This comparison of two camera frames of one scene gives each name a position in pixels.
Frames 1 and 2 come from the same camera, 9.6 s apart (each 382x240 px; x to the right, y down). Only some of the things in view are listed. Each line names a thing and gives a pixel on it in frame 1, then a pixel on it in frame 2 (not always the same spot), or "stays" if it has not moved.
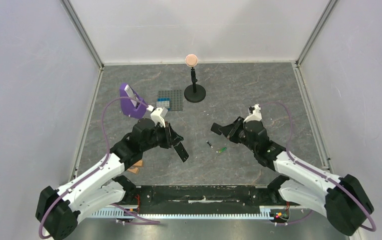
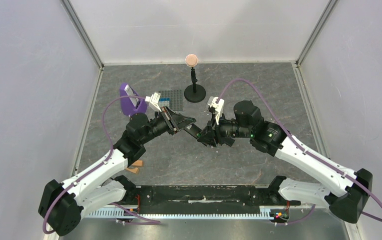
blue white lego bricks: x=163 y=102 stays
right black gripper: x=236 y=129 to x=211 y=134
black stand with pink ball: x=194 y=93 stays
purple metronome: x=131 y=107 stays
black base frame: x=205 y=199 stays
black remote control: x=181 y=151 to x=193 y=130
